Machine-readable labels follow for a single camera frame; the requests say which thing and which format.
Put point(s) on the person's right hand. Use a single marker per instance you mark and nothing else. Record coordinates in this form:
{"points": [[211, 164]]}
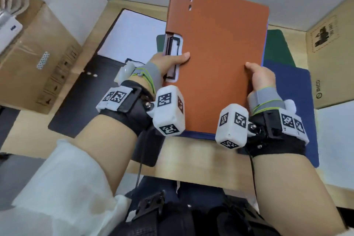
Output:
{"points": [[262, 81]]}

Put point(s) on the person's left hand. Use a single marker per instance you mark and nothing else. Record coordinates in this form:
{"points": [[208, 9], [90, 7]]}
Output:
{"points": [[163, 60]]}

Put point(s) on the navy blue folder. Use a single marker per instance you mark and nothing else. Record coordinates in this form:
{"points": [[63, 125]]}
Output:
{"points": [[293, 92]]}

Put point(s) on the green folder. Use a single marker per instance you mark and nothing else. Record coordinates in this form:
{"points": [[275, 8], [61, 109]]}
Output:
{"points": [[279, 47]]}

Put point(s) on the orange brown folder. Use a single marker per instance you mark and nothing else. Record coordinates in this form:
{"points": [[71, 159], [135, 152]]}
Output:
{"points": [[221, 64]]}

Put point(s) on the light blue folder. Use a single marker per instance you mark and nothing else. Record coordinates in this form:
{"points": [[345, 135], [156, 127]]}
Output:
{"points": [[199, 135]]}

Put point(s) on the black folder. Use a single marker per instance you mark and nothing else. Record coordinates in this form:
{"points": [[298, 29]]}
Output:
{"points": [[72, 105]]}

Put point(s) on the person's left forearm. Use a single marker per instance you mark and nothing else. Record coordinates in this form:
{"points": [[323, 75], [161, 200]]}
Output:
{"points": [[108, 150]]}

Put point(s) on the person's right forearm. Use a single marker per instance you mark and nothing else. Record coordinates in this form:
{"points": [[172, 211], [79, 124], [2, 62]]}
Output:
{"points": [[290, 194]]}

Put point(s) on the white wristband ball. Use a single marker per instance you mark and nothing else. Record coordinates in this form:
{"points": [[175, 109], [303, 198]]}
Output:
{"points": [[289, 105], [124, 72]]}

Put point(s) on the white paper sheet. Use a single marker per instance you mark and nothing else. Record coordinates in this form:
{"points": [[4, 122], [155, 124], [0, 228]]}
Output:
{"points": [[132, 36]]}

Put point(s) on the small-logo cardboard box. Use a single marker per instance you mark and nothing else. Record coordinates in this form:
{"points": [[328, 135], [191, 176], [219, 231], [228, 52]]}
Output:
{"points": [[332, 58]]}

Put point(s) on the tall white box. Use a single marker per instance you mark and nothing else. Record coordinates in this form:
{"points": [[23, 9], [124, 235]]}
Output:
{"points": [[80, 0]]}

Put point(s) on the cardboard box with pictograms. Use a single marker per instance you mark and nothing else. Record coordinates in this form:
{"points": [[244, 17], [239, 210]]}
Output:
{"points": [[36, 78]]}

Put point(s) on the white electronic device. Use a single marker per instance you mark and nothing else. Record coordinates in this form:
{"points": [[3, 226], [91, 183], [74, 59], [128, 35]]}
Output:
{"points": [[9, 34]]}

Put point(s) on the black waist harness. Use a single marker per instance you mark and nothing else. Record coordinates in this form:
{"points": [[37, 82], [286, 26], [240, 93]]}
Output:
{"points": [[179, 222]]}

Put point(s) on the white sleeve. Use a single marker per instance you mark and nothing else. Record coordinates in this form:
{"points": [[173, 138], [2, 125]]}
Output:
{"points": [[55, 188]]}

